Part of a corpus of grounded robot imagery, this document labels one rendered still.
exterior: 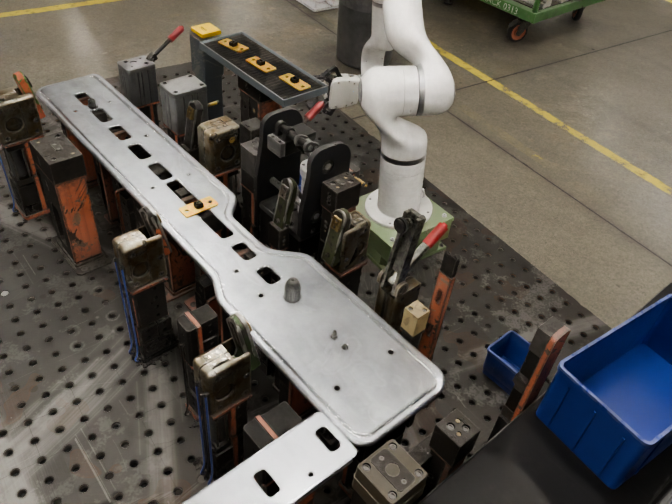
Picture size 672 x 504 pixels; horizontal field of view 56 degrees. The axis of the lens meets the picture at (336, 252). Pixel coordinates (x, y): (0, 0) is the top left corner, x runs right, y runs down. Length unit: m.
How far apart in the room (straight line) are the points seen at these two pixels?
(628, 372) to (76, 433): 1.08
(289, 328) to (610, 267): 2.22
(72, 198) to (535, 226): 2.26
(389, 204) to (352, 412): 0.79
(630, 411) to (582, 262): 2.00
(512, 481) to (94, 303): 1.09
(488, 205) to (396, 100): 1.83
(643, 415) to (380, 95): 0.87
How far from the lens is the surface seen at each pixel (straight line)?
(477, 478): 1.02
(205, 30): 1.86
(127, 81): 1.90
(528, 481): 1.04
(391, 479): 0.95
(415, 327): 1.15
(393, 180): 1.67
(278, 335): 1.16
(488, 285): 1.78
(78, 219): 1.69
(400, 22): 1.64
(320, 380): 1.10
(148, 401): 1.46
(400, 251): 1.16
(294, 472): 1.01
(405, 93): 1.53
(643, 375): 1.25
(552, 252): 3.13
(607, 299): 3.01
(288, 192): 1.35
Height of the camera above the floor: 1.89
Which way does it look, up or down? 42 degrees down
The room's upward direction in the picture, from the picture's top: 7 degrees clockwise
